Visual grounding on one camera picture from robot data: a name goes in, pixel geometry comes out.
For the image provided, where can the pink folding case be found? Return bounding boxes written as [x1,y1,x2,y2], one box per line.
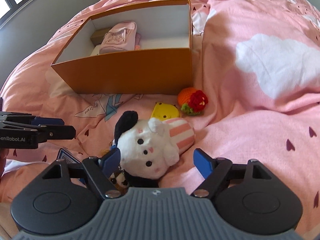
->
[135,33,141,49]

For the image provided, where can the blue patterned card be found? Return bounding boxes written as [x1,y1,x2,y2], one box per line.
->
[56,148,81,164]

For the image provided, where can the white dog plush toy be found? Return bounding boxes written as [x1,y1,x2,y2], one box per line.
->
[114,111,195,180]

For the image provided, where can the person's left hand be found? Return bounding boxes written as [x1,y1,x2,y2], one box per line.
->
[0,148,9,178]

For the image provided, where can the yellow chick toy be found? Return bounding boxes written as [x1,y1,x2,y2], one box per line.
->
[151,102,180,121]

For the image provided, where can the orange crochet fruit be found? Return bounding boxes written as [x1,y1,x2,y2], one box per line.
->
[177,87,208,115]

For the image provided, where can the small brown cardboard box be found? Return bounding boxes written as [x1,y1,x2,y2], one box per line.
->
[90,28,111,46]

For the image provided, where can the orange cardboard box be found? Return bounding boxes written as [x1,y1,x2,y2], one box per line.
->
[52,0,193,95]

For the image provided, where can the pink mini backpack pouch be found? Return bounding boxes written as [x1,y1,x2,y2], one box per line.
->
[99,21,140,55]

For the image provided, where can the small brown dog keychain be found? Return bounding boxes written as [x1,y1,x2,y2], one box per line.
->
[109,168,129,190]

